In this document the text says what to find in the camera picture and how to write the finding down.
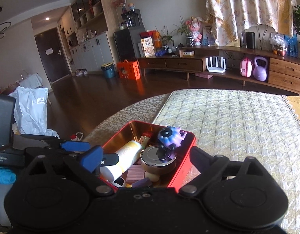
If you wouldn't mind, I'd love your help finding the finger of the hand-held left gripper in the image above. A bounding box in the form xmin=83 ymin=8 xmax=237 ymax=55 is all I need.
xmin=101 ymin=153 xmax=120 ymax=167
xmin=20 ymin=134 xmax=92 ymax=152

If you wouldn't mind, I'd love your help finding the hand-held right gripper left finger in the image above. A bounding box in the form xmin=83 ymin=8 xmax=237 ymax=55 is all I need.
xmin=26 ymin=145 xmax=115 ymax=197

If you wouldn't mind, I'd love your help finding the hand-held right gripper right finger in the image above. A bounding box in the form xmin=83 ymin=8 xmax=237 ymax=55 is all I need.
xmin=179 ymin=146 xmax=274 ymax=197

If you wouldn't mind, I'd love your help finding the white yellow bottle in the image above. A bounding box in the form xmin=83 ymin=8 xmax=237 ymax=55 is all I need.
xmin=100 ymin=140 xmax=143 ymax=182

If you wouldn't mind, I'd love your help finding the red tin box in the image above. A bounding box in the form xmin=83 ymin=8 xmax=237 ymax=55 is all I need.
xmin=101 ymin=121 xmax=196 ymax=189

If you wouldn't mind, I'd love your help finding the pink bar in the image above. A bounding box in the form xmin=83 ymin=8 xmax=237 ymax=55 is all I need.
xmin=126 ymin=164 xmax=145 ymax=183

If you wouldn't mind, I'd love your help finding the small purple bar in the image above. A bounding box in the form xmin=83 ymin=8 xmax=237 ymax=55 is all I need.
xmin=132 ymin=177 xmax=151 ymax=188

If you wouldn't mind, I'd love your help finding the purple spiky toy figure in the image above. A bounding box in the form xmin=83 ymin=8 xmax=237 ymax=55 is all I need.
xmin=157 ymin=126 xmax=187 ymax=160

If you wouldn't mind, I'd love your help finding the round metal tin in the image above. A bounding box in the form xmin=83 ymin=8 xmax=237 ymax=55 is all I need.
xmin=140 ymin=146 xmax=177 ymax=175

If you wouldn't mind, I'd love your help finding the peach makeup sponge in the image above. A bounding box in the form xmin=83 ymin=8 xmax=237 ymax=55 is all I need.
xmin=144 ymin=171 xmax=162 ymax=182

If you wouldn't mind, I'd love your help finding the person's left hand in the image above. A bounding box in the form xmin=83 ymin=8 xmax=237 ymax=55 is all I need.
xmin=0 ymin=167 xmax=17 ymax=212

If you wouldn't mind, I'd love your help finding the white plastic bag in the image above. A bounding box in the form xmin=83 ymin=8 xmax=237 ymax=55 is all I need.
xmin=9 ymin=86 xmax=59 ymax=138

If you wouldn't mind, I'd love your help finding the cream quilted mat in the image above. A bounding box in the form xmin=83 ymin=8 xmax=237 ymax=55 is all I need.
xmin=152 ymin=89 xmax=300 ymax=234

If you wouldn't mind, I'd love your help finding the dark entrance door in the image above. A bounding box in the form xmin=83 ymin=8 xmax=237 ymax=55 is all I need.
xmin=34 ymin=27 xmax=71 ymax=83

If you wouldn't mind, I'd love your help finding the teal bucket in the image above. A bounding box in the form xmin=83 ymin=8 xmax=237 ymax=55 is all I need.
xmin=101 ymin=63 xmax=116 ymax=79

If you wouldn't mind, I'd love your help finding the orange gift box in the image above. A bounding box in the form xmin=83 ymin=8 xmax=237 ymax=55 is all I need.
xmin=116 ymin=60 xmax=141 ymax=81

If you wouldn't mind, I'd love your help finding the white router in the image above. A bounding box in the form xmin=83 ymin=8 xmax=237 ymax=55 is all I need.
xmin=205 ymin=56 xmax=226 ymax=74

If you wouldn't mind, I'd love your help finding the pink toy case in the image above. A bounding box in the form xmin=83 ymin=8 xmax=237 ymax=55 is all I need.
xmin=240 ymin=57 xmax=253 ymax=77

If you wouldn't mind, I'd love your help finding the purple kettlebell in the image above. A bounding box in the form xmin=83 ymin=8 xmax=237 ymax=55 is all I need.
xmin=253 ymin=57 xmax=269 ymax=81

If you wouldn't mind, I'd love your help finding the yellow table runner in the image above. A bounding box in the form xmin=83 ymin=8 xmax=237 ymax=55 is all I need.
xmin=285 ymin=95 xmax=300 ymax=127

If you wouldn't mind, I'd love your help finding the dark mini fridge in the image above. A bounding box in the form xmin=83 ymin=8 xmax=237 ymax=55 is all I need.
xmin=113 ymin=26 xmax=147 ymax=61

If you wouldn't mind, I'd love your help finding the cereal box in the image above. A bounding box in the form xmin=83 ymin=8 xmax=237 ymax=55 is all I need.
xmin=141 ymin=36 xmax=156 ymax=58

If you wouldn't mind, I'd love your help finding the wooden TV cabinet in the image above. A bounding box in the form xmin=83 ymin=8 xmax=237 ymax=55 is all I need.
xmin=138 ymin=45 xmax=300 ymax=97

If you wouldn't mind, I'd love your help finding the potted orchid plant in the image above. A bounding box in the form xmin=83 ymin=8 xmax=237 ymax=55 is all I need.
xmin=174 ymin=15 xmax=194 ymax=47

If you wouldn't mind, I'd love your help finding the orange red box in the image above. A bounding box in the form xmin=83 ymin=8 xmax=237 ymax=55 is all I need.
xmin=140 ymin=30 xmax=162 ymax=50

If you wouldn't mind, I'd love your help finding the black speaker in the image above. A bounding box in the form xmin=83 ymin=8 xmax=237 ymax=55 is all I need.
xmin=245 ymin=32 xmax=256 ymax=49

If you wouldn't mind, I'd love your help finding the pink doll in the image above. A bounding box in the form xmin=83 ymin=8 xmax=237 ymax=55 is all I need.
xmin=186 ymin=17 xmax=203 ymax=46

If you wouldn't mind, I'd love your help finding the black coffee machine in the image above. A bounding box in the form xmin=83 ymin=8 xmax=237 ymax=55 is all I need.
xmin=121 ymin=9 xmax=142 ymax=28

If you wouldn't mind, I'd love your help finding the clear plastic bag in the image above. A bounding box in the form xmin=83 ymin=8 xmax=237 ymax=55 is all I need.
xmin=269 ymin=33 xmax=287 ymax=56

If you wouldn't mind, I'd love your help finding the blue picture box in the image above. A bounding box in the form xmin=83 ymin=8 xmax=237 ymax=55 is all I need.
xmin=284 ymin=34 xmax=298 ymax=58

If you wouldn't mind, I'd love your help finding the vase with pink flowers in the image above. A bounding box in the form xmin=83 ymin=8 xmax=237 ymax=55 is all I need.
xmin=112 ymin=0 xmax=132 ymax=14

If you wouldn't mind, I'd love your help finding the floral printed cloth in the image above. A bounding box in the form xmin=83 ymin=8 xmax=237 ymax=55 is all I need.
xmin=205 ymin=0 xmax=295 ymax=47

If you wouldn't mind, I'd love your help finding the wall cupboard unit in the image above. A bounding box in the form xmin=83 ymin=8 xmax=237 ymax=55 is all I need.
xmin=57 ymin=0 xmax=119 ymax=74

